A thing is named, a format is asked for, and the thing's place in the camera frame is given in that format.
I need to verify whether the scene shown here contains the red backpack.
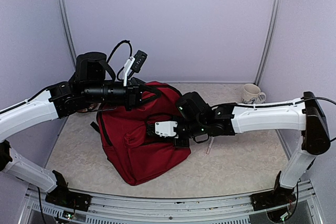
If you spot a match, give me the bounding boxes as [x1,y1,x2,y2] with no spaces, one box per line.
[90,81,191,186]

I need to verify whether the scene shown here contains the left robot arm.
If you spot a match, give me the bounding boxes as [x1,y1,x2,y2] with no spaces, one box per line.
[1,52,161,210]

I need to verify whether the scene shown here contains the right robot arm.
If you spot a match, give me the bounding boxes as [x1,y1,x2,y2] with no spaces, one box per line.
[145,92,332,205]

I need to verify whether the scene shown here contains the clear pink pen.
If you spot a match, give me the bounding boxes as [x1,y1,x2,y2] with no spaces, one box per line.
[206,139,214,155]

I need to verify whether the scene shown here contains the red floral round case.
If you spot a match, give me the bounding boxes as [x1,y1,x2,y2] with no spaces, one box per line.
[77,103,98,113]

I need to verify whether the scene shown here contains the white printed mug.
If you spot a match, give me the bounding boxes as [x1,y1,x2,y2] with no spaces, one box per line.
[241,83,266,104]

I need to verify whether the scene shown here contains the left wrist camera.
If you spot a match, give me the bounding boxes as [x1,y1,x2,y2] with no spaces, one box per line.
[122,50,148,87]

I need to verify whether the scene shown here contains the front aluminium rail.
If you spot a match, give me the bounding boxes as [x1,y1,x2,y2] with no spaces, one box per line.
[25,179,316,224]

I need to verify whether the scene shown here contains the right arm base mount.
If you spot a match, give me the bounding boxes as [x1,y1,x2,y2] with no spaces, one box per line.
[250,191,296,211]

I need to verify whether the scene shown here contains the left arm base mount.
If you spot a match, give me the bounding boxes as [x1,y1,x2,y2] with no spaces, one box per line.
[45,190,91,212]

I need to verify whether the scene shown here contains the left aluminium frame post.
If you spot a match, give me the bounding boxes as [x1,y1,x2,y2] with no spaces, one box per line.
[57,0,77,68]

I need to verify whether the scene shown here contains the aluminium frame post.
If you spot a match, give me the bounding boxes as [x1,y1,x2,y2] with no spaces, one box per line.
[57,0,77,68]
[254,0,281,85]

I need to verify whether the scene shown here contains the right aluminium frame post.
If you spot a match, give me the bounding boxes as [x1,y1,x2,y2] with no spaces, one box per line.
[254,0,281,85]

